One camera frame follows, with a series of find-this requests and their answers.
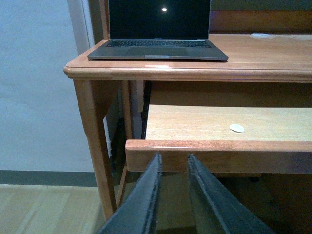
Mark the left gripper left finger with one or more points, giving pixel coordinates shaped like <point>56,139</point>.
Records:
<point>138,213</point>

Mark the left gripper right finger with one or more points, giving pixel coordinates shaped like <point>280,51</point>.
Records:
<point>216,209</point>

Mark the wooden pull-out keyboard tray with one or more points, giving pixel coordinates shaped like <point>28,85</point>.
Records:
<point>275,140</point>

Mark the white round tray sticker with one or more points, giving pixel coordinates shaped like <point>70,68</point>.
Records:
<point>236,128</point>

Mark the wooden desk with hutch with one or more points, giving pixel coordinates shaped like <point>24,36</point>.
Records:
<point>275,71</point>

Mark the white round desk sticker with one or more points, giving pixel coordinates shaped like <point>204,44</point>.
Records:
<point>260,35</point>

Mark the grey open laptop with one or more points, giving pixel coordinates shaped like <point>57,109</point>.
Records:
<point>159,29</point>

